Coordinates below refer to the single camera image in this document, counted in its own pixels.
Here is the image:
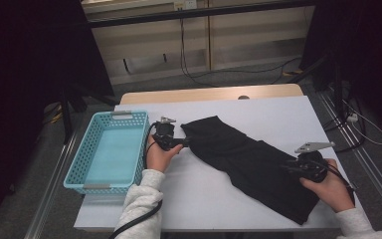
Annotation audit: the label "large black curtain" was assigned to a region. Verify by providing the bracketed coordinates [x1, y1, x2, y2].
[0, 0, 115, 233]

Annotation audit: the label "light blue plastic basket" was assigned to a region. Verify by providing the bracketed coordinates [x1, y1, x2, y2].
[63, 110, 152, 196]

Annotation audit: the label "yellow and black cable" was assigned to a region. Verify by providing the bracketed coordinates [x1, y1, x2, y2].
[44, 103, 64, 125]

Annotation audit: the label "black horizontal bar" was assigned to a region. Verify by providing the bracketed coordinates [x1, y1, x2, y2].
[88, 0, 316, 29]

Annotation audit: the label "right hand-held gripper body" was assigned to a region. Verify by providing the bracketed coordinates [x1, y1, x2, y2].
[282, 141, 336, 183]

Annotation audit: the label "black pants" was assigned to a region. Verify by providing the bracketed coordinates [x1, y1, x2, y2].
[180, 115, 321, 226]

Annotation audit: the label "black floor cables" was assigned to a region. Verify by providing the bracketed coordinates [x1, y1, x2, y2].
[322, 99, 367, 153]

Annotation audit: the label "black cable on wall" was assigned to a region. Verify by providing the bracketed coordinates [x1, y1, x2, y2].
[178, 18, 302, 88]

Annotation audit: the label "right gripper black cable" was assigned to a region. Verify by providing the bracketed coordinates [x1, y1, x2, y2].
[324, 162, 357, 205]

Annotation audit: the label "person's right hand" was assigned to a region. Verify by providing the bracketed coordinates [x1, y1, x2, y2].
[299, 158, 356, 213]

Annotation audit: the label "black stand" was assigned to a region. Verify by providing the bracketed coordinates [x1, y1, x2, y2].
[286, 54, 346, 118]
[59, 89, 120, 145]

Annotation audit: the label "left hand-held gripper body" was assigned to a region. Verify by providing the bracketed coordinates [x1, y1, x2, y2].
[152, 116, 177, 152]

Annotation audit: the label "person's left hand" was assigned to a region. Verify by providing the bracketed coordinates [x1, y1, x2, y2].
[145, 134, 184, 173]

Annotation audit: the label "white floor cable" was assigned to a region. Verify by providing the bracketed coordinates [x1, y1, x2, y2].
[342, 99, 382, 146]

